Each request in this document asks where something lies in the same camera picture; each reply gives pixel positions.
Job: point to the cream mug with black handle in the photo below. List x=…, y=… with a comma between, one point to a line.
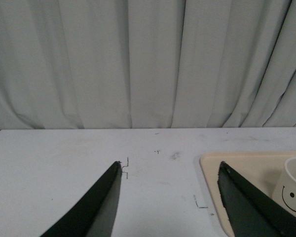
x=284, y=192

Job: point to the beige rectangular plastic tray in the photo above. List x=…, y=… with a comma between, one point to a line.
x=262, y=169

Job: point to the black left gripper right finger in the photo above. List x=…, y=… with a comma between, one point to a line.
x=251, y=213

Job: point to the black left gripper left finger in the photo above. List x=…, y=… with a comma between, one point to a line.
x=94, y=214

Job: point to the pale grey curtain backdrop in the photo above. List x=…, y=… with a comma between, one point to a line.
x=82, y=64

